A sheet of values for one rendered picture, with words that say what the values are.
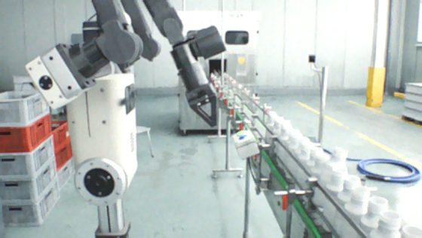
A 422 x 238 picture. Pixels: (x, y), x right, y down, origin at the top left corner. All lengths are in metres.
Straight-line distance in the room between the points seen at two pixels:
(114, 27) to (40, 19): 11.49
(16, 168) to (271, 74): 9.45
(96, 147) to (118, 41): 0.37
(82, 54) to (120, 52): 0.09
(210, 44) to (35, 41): 11.63
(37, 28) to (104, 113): 11.36
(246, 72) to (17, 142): 3.80
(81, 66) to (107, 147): 0.29
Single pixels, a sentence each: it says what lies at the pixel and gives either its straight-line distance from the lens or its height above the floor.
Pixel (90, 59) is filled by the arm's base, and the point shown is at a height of 1.43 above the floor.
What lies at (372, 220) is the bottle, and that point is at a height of 1.13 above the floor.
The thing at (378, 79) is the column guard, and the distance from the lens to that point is 9.70.
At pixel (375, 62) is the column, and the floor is 1.24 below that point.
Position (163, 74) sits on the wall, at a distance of 11.08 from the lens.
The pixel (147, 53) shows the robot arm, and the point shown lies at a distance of 1.20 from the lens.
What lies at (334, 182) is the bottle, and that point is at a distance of 0.85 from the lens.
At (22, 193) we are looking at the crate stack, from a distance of 3.09.
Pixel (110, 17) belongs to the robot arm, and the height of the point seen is 1.53.
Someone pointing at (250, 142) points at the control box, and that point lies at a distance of 1.27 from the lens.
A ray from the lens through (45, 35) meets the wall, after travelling 12.13.
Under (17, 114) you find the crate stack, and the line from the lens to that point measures 2.89.
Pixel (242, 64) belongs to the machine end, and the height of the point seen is 1.23.
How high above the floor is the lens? 1.45
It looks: 12 degrees down
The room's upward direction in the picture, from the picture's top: straight up
